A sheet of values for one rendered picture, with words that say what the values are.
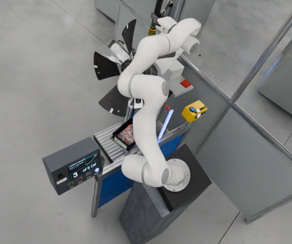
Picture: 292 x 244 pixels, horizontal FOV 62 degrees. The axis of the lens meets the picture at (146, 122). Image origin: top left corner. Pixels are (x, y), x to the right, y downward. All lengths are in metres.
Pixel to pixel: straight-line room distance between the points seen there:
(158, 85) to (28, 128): 2.17
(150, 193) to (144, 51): 0.90
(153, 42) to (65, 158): 0.68
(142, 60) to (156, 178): 0.50
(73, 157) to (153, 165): 0.41
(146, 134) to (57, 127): 1.97
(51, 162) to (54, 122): 1.72
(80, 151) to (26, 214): 1.33
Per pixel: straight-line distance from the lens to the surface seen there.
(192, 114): 1.82
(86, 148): 1.28
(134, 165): 1.12
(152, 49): 1.01
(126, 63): 1.79
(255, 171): 2.41
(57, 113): 3.03
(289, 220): 3.23
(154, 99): 0.95
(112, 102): 1.83
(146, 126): 1.02
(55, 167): 1.23
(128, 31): 1.92
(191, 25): 1.26
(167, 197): 1.51
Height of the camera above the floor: 2.34
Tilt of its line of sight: 50 degrees down
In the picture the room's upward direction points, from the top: 19 degrees clockwise
